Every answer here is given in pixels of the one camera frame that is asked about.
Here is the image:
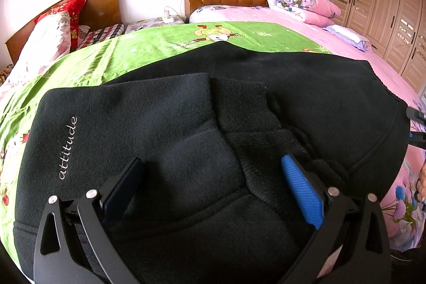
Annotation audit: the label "green printed blanket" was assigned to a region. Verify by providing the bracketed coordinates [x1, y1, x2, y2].
[0, 19, 333, 274]

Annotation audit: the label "red patterned pillow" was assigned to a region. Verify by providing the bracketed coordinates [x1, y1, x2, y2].
[33, 0, 90, 53]

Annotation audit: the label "pale printed pillow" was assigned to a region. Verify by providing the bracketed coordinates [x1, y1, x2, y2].
[190, 5, 270, 22]

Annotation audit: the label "folded pink quilt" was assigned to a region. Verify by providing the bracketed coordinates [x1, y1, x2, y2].
[267, 0, 342, 27]

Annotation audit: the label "plain wooden headboard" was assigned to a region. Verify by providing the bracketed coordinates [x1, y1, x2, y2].
[5, 0, 122, 63]

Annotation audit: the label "white power adapter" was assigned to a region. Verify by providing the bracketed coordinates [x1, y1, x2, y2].
[162, 6, 180, 23]

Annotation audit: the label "person's right hand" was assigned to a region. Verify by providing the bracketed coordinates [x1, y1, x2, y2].
[417, 162, 426, 203]

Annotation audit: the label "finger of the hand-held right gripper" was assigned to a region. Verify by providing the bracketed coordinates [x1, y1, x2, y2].
[409, 131, 426, 151]
[406, 106, 426, 125]

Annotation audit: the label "light wooden wardrobe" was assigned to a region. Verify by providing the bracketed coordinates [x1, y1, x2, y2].
[331, 0, 426, 93]

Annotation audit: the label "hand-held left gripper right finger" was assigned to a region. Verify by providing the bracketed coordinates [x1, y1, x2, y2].
[280, 154, 391, 284]

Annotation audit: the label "black pants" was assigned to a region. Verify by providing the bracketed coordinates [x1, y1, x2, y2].
[13, 41, 410, 284]

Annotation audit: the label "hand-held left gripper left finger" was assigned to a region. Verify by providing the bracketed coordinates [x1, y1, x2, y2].
[32, 157, 146, 284]

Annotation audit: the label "nightstand with floral cover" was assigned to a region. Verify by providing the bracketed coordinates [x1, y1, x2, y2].
[125, 16, 187, 33]

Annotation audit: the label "lavender pillow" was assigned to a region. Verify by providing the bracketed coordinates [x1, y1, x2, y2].
[323, 24, 371, 52]

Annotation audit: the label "pink white pillow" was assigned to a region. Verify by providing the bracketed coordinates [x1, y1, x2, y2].
[0, 11, 72, 98]

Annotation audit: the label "red black plaid sheet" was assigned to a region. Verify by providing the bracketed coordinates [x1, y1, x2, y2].
[78, 23, 124, 48]

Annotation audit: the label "dark cloth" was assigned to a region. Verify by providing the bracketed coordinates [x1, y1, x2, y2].
[389, 247, 426, 284]

